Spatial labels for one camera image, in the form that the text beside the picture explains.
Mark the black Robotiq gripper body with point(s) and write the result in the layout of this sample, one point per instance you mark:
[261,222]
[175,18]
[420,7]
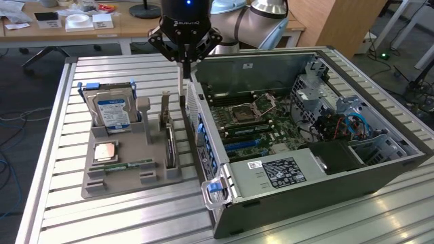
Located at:
[186,15]

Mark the low-profile graphics card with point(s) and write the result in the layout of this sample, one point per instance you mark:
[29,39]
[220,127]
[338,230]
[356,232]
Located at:
[170,147]

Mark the wooden office desk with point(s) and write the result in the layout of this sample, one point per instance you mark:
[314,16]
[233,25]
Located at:
[142,25]
[27,34]

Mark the black round lamp base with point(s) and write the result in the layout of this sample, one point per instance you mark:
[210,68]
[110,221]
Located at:
[146,11]

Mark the white labelled box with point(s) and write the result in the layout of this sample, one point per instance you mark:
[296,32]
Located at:
[102,21]

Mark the small red object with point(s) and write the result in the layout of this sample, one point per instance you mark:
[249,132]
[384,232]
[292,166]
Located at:
[106,8]

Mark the black RAM slot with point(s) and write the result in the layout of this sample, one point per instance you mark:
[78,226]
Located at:
[234,102]
[230,96]

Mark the white flat box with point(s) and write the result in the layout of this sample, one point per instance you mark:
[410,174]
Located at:
[79,27]

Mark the dark filled plastic bag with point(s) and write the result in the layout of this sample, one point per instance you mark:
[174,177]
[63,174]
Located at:
[86,6]

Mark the hard drive blue label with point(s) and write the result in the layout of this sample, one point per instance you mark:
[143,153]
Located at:
[93,86]

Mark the metal socket cover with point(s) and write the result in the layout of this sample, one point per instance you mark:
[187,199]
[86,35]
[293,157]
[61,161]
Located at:
[258,103]

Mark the white tape roll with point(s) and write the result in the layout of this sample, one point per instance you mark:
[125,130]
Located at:
[70,19]

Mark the crumpled white tissue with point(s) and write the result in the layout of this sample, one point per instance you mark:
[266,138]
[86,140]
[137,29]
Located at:
[67,12]

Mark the CPU socket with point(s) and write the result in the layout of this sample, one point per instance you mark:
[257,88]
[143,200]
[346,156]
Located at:
[242,114]

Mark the silver hard disk blue label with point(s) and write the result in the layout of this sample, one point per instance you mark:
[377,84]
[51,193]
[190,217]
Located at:
[114,111]

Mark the beige tape roll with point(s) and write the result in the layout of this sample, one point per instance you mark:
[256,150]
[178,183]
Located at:
[65,2]

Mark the white box black top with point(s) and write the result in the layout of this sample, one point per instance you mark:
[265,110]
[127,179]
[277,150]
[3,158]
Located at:
[46,16]

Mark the black wheeled chair base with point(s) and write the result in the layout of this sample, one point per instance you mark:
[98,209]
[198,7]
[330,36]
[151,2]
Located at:
[41,57]

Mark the grey cup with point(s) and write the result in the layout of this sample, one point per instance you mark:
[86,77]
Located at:
[49,3]

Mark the silver drive cage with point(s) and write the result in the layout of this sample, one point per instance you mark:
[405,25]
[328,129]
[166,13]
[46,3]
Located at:
[312,99]

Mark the green motherboard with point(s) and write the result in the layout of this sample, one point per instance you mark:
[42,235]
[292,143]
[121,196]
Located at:
[281,127]

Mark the wooden cabinet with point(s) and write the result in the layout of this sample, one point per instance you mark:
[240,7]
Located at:
[360,38]

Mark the grey parts rack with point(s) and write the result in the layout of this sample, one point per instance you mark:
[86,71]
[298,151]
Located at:
[135,152]

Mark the crumpled clear plastic bag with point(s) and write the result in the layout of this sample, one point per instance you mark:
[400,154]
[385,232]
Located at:
[14,12]

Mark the CPU chip copper lid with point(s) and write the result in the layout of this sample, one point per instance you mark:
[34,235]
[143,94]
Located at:
[105,152]

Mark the white box red button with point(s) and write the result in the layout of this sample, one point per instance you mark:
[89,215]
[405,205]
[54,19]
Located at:
[368,43]

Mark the green loose RAM stick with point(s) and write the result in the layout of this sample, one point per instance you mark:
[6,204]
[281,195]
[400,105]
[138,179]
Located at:
[122,165]

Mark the device with green light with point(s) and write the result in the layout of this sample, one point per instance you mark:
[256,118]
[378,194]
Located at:
[384,55]

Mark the grey power supply unit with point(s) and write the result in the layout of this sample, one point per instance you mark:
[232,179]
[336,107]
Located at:
[244,178]

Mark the blue release tab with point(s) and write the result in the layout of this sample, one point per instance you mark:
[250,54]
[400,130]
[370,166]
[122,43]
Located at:
[214,189]

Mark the black tripod stand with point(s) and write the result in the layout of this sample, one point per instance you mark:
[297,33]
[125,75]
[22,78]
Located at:
[416,82]

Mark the silver disk bay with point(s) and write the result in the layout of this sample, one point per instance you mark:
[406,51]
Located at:
[384,150]

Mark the open grey PC case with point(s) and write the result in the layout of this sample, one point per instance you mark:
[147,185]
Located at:
[305,211]

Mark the white table frame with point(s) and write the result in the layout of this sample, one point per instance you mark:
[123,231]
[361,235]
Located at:
[425,57]

